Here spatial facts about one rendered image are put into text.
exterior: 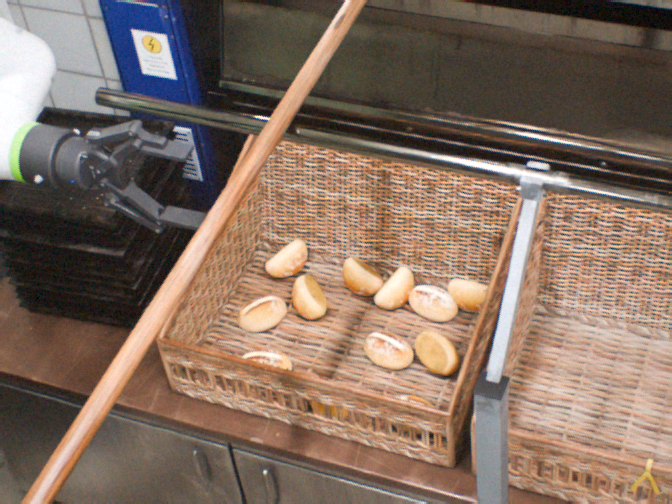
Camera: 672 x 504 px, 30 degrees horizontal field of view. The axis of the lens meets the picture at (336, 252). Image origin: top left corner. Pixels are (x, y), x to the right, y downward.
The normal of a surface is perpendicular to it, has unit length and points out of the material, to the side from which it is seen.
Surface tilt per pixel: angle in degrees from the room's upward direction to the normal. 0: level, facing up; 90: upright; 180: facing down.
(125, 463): 90
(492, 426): 90
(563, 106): 70
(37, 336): 0
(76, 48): 90
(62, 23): 90
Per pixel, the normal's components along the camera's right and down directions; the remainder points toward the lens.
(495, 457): -0.36, 0.69
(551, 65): -0.38, 0.41
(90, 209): -0.10, -0.69
